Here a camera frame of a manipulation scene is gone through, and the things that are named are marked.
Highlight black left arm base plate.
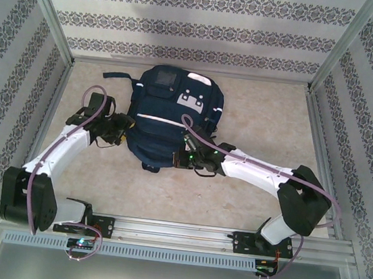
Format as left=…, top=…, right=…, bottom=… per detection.
left=52, top=210, right=116, bottom=239

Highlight thin aluminium wall rail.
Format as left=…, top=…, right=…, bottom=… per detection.
left=70, top=51, right=314, bottom=91

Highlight grey slotted cable duct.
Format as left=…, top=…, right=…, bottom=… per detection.
left=1, top=228, right=257, bottom=274

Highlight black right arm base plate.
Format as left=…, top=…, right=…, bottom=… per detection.
left=230, top=230, right=296, bottom=261

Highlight wide aluminium mounting rail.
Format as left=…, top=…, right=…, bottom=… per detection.
left=0, top=201, right=362, bottom=270

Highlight aluminium frame side rail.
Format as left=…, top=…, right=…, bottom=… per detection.
left=7, top=54, right=76, bottom=209
left=286, top=85, right=362, bottom=241

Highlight aluminium frame post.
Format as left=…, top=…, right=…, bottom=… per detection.
left=306, top=0, right=373, bottom=98
left=7, top=0, right=82, bottom=65

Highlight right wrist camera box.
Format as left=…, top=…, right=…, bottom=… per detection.
left=183, top=131, right=202, bottom=153

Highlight navy blue backpack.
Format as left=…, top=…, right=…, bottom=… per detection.
left=91, top=57, right=230, bottom=181

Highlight small circuit board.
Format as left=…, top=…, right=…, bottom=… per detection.
left=66, top=236, right=97, bottom=251
left=253, top=264, right=279, bottom=279

